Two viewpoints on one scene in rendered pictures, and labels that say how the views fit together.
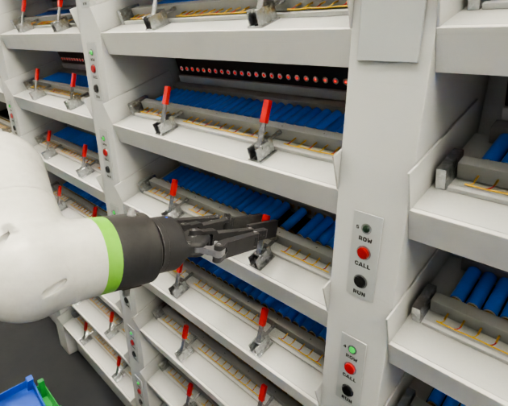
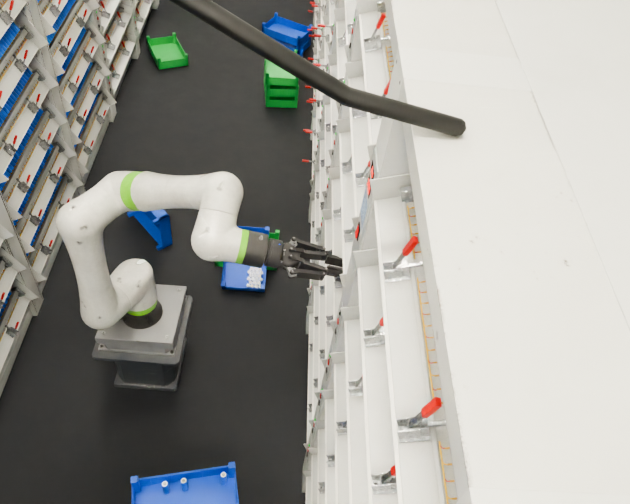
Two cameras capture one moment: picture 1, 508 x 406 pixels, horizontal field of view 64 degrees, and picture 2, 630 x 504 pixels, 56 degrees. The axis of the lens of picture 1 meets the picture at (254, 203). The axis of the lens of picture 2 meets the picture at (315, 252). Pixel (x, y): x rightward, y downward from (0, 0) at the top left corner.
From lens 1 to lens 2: 1.14 m
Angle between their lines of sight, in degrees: 41
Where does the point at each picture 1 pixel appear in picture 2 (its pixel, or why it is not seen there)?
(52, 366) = (292, 224)
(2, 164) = (219, 198)
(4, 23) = not seen: outside the picture
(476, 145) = not seen: hidden behind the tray
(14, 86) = (340, 15)
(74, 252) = (225, 247)
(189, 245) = (280, 263)
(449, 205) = (355, 331)
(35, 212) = (219, 225)
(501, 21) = (364, 286)
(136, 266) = (249, 261)
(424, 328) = not seen: hidden behind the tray
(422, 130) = (353, 296)
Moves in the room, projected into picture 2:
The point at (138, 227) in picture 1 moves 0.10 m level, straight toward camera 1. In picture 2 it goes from (257, 247) to (236, 272)
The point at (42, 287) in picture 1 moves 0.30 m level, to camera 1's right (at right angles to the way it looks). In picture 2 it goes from (208, 255) to (288, 331)
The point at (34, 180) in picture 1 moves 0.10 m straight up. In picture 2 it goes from (228, 208) to (228, 179)
